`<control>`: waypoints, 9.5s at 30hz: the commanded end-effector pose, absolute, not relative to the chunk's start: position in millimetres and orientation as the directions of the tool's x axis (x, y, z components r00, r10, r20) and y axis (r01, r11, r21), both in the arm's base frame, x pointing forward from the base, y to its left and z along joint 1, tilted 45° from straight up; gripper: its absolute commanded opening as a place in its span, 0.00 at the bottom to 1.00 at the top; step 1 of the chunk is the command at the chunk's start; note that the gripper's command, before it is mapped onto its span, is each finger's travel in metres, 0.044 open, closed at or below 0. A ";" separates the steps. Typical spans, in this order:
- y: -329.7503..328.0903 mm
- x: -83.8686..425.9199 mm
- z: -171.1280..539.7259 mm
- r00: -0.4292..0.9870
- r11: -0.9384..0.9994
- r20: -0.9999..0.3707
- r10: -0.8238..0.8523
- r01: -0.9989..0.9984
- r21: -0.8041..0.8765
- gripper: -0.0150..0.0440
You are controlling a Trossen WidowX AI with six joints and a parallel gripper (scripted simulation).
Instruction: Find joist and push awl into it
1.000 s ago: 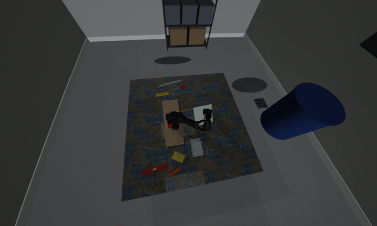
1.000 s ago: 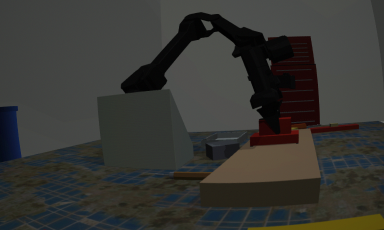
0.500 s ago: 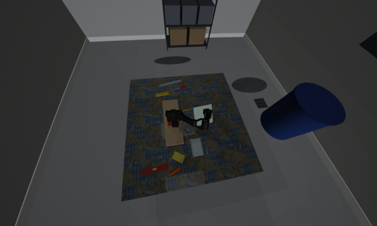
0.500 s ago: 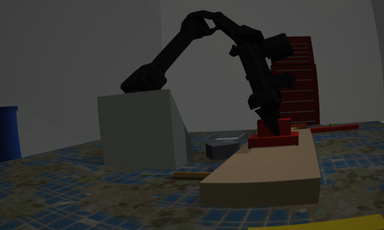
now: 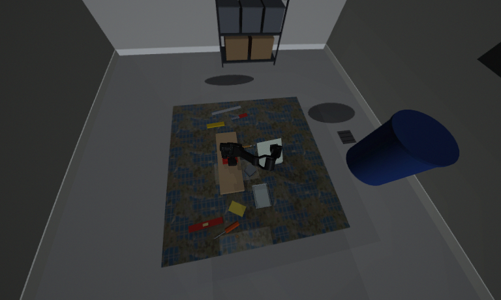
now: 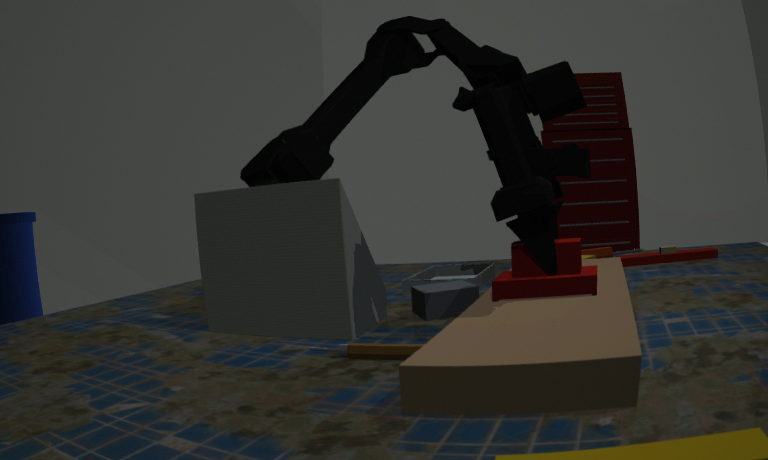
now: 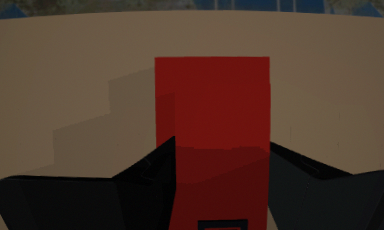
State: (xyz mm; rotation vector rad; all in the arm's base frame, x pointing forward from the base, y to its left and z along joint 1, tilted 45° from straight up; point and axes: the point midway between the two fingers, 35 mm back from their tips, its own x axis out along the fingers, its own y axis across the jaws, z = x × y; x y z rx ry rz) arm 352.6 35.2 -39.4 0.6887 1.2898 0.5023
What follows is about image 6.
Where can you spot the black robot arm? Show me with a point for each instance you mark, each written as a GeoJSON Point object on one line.
{"type": "Point", "coordinates": [503, 95]}

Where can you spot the tan floor panel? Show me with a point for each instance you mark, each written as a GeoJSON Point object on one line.
{"type": "Point", "coordinates": [531, 355]}

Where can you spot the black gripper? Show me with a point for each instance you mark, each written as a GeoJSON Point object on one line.
{"type": "Point", "coordinates": [526, 195]}

